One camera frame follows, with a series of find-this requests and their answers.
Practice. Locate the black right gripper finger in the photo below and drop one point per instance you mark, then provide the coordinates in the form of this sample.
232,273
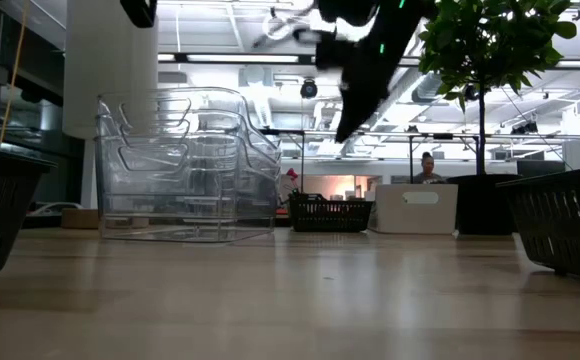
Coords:
357,112

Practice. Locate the white plastic bin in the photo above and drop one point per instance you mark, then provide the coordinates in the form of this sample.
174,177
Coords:
415,217

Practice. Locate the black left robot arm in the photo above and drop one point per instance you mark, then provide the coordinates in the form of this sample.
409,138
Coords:
140,12

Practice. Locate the red and green device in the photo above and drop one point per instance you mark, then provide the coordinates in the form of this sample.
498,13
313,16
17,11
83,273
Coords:
292,175

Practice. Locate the person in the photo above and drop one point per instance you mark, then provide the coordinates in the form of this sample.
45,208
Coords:
427,172

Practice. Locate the green leafy potted tree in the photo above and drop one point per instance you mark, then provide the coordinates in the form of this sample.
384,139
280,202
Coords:
485,40

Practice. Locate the black spotlight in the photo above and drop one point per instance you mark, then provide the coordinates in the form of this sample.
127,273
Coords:
525,127

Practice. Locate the dark computer monitor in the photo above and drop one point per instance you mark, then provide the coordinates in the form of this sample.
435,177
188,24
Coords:
540,168

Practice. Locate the white round column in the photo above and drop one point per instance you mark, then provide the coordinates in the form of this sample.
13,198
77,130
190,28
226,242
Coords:
110,50

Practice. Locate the brown cardboard box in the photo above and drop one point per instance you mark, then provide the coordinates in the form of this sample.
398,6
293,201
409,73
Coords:
80,219

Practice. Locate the white curved object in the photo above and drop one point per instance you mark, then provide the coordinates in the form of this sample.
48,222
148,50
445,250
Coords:
55,206

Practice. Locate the black dome ceiling camera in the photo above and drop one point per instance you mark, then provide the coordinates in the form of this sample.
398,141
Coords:
308,89

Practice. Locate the black metal frame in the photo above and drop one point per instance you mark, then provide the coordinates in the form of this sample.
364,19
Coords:
290,132

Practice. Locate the black ceiling light rail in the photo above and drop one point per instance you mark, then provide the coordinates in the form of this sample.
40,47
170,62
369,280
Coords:
250,58

